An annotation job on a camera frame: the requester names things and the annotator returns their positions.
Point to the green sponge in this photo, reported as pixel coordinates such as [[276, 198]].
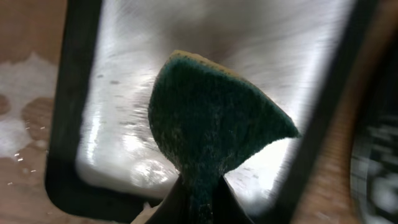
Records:
[[207, 120]]

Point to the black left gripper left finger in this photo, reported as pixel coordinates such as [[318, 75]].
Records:
[[176, 208]]

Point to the round black tray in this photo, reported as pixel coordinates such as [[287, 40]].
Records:
[[374, 156]]

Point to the black rectangular soapy tray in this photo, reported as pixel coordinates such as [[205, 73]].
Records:
[[102, 161]]

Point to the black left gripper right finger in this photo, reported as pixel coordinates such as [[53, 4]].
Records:
[[226, 208]]

